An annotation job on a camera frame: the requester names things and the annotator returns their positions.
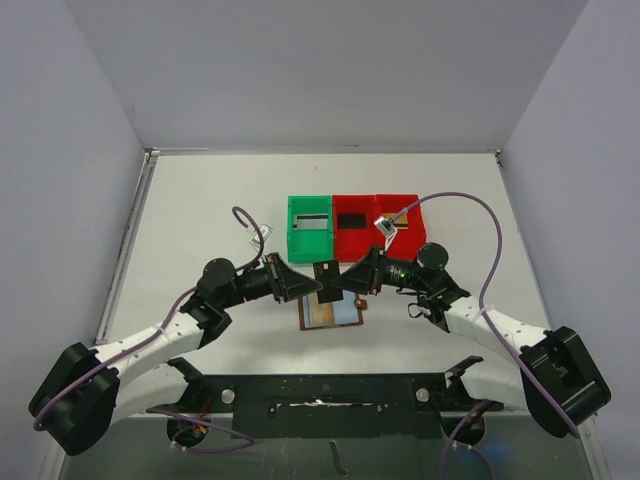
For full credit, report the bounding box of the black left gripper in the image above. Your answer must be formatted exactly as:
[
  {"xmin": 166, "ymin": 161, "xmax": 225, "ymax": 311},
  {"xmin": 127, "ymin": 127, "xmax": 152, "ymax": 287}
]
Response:
[{"xmin": 220, "ymin": 252, "xmax": 323, "ymax": 309}]

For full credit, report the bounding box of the brown leather card holder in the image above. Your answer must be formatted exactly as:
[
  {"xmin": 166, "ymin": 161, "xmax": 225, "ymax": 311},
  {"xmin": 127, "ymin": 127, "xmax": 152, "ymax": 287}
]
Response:
[{"xmin": 298, "ymin": 292, "xmax": 368, "ymax": 331}]

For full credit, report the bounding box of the gold card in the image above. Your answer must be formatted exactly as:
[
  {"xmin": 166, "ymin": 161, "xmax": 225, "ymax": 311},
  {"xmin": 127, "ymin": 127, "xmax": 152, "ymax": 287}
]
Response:
[
  {"xmin": 309, "ymin": 303, "xmax": 334, "ymax": 328},
  {"xmin": 394, "ymin": 214, "xmax": 409, "ymax": 230}
]

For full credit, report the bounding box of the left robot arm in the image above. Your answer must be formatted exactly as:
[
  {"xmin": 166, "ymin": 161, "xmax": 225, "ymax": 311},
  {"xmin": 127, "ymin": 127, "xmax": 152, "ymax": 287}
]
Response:
[{"xmin": 28, "ymin": 253, "xmax": 322, "ymax": 456}]

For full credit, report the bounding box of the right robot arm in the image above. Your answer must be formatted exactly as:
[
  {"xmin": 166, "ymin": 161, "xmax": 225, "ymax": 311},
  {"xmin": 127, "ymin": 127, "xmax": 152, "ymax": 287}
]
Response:
[{"xmin": 332, "ymin": 242, "xmax": 612, "ymax": 438}]

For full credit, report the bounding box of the black card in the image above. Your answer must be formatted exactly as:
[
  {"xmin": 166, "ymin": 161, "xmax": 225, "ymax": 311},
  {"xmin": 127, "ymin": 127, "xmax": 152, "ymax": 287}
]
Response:
[{"xmin": 337, "ymin": 213, "xmax": 368, "ymax": 230}]

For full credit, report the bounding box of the red bin right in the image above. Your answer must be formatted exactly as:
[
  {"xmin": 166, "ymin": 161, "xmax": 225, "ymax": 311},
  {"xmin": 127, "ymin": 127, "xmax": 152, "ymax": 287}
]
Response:
[{"xmin": 376, "ymin": 194, "xmax": 427, "ymax": 261}]

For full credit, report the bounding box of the red bin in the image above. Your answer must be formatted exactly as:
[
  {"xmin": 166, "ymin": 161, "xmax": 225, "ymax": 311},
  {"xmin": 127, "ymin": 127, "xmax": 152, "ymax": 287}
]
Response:
[
  {"xmin": 376, "ymin": 194, "xmax": 427, "ymax": 261},
  {"xmin": 332, "ymin": 195, "xmax": 376, "ymax": 263}
]

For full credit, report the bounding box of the red bin middle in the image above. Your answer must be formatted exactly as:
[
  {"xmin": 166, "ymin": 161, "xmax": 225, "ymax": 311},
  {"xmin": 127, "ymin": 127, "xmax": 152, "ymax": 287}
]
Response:
[{"xmin": 332, "ymin": 195, "xmax": 376, "ymax": 263}]

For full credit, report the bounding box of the green bin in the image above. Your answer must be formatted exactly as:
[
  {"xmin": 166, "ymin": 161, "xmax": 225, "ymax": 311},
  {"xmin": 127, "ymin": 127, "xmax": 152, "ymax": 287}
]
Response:
[{"xmin": 287, "ymin": 195, "xmax": 334, "ymax": 264}]

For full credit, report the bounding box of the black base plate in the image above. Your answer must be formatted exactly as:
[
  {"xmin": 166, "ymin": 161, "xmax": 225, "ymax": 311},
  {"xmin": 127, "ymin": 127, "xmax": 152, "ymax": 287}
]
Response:
[{"xmin": 163, "ymin": 373, "xmax": 478, "ymax": 439}]

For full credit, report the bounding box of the aluminium left rail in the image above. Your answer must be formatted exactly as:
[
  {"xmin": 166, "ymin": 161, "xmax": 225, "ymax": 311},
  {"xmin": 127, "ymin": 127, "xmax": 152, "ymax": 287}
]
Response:
[{"xmin": 94, "ymin": 149, "xmax": 159, "ymax": 345}]

